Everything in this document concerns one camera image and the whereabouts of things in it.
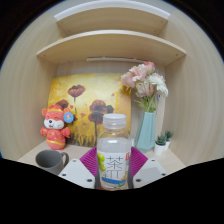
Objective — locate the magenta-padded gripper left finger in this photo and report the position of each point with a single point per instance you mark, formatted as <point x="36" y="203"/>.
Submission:
<point x="75" y="171"/>

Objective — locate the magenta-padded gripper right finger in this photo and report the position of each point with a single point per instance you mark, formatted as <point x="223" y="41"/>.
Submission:
<point x="150" y="170"/>

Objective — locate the clear plastic drink bottle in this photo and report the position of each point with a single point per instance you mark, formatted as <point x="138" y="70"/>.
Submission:
<point x="114" y="150"/>

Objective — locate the small potted succulent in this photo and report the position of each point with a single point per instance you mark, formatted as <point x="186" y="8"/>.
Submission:
<point x="160" y="145"/>
<point x="169" y="136"/>

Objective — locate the grey ribbed mug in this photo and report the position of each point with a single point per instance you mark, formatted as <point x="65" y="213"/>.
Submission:
<point x="50" y="160"/>

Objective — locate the pale teal faceted vase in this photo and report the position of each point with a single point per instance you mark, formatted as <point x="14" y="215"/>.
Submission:
<point x="145" y="131"/>

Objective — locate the red plush mouse toy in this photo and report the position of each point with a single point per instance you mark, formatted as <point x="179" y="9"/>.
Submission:
<point x="55" y="133"/>

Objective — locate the yellow poppy flower painting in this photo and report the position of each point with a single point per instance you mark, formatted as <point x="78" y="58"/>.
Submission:
<point x="96" y="86"/>

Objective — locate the pink and white flower bouquet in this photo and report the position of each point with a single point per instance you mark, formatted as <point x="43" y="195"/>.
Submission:
<point x="143" y="78"/>

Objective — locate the white light bar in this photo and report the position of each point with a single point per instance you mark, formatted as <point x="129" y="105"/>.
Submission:
<point x="115" y="60"/>

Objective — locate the light wooden shelf board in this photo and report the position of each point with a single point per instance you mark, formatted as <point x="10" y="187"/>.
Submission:
<point x="113" y="18"/>
<point x="110" y="45"/>

